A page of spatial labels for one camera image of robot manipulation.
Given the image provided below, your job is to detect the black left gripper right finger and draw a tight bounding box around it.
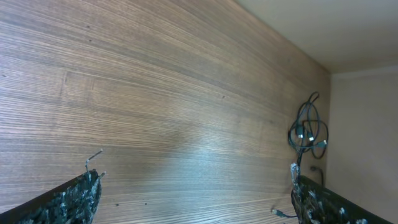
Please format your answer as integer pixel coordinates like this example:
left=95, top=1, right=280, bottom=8
left=290, top=163, right=391, bottom=224

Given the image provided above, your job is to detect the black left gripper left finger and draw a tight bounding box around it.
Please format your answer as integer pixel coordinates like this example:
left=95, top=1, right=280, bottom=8
left=1, top=151, right=106, bottom=223

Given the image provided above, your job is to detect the thick black HDMI cable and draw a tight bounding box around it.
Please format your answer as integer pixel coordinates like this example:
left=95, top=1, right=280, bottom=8
left=271, top=91, right=330, bottom=218

